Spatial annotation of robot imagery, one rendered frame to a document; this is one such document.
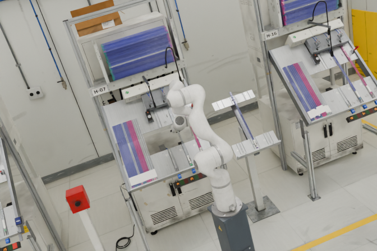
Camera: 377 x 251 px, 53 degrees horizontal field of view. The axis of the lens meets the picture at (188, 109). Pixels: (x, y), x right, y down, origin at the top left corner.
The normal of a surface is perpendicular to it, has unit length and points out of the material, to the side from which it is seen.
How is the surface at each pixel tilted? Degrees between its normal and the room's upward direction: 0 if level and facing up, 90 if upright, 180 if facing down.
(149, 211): 90
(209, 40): 90
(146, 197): 90
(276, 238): 0
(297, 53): 44
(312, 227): 0
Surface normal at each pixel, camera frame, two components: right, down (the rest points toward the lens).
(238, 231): 0.48, 0.25
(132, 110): 0.01, -0.40
